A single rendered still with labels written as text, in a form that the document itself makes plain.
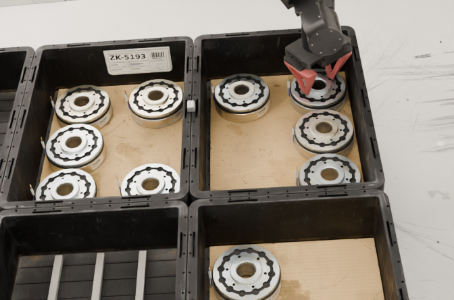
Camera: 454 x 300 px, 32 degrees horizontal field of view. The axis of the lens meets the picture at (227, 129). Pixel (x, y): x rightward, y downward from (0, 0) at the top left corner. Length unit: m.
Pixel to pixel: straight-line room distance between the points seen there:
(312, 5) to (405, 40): 0.58
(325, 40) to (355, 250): 0.33
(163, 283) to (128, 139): 0.32
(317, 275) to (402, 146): 0.45
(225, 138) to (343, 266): 0.34
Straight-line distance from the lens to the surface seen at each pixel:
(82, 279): 1.28
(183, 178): 1.24
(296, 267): 1.24
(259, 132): 1.43
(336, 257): 1.26
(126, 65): 1.53
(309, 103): 1.44
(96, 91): 1.52
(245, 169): 1.37
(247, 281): 1.19
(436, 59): 1.80
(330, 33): 1.27
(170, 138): 1.44
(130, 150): 1.44
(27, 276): 1.31
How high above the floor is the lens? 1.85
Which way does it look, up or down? 45 degrees down
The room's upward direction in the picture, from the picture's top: 6 degrees counter-clockwise
